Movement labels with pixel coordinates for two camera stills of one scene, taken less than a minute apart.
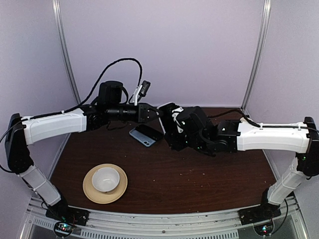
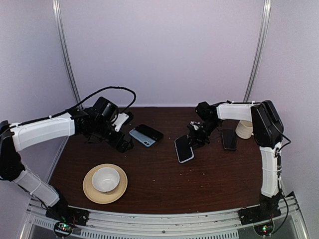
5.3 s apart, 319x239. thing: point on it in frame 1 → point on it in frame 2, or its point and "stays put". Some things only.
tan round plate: [96, 196] stays put
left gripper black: [142, 115] → [122, 148]
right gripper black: [174, 143] → [197, 139]
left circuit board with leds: [63, 228] stays put
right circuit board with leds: [264, 229] stays put
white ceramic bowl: [105, 179] stays put
